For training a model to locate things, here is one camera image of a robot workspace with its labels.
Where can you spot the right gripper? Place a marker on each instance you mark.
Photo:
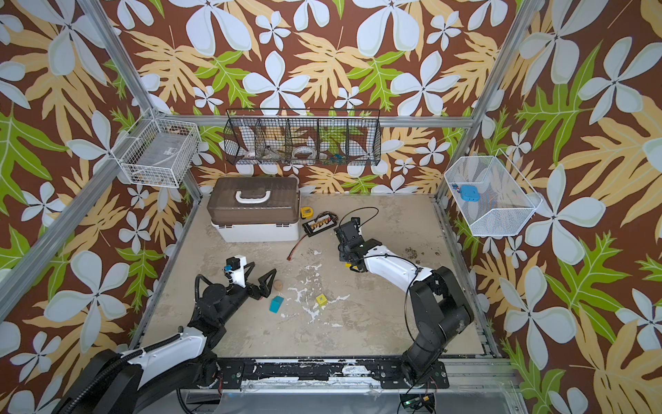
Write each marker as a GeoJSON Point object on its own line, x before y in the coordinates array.
{"type": "Point", "coordinates": [349, 236]}

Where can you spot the blue object in basket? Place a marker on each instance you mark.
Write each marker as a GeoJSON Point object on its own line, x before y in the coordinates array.
{"type": "Point", "coordinates": [469, 193]}

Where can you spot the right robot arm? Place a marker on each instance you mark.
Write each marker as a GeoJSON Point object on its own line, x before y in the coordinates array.
{"type": "Point", "coordinates": [440, 307]}

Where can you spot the white wire basket left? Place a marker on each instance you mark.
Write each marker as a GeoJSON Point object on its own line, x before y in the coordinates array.
{"type": "Point", "coordinates": [158, 152]}

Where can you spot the white mesh basket right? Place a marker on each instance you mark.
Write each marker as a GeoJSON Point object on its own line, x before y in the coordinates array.
{"type": "Point", "coordinates": [507, 199]}

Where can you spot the black wire wall basket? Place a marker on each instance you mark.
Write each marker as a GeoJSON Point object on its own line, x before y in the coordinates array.
{"type": "Point", "coordinates": [335, 137]}

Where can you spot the natural wood cylinder block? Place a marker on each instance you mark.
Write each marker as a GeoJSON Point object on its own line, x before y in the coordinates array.
{"type": "Point", "coordinates": [278, 285]}

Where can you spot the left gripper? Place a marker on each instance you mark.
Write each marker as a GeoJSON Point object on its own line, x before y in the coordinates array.
{"type": "Point", "coordinates": [265, 291]}

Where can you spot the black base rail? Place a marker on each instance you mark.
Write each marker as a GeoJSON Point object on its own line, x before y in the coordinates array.
{"type": "Point", "coordinates": [380, 372]}

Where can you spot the teal triangular block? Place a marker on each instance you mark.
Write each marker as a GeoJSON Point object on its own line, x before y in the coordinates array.
{"type": "Point", "coordinates": [275, 304]}

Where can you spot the brown lid white toolbox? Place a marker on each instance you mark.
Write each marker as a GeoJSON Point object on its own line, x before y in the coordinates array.
{"type": "Point", "coordinates": [255, 209]}

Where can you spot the yellow tape measure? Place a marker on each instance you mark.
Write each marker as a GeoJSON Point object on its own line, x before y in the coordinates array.
{"type": "Point", "coordinates": [306, 213]}

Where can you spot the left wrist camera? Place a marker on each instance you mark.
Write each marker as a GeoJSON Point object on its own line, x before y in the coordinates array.
{"type": "Point", "coordinates": [235, 270]}

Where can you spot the yellow green cube block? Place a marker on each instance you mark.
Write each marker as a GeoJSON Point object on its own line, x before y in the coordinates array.
{"type": "Point", "coordinates": [321, 300]}

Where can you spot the black charging board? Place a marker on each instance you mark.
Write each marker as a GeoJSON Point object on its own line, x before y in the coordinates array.
{"type": "Point", "coordinates": [324, 221]}

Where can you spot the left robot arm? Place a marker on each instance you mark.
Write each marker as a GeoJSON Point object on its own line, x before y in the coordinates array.
{"type": "Point", "coordinates": [129, 381]}

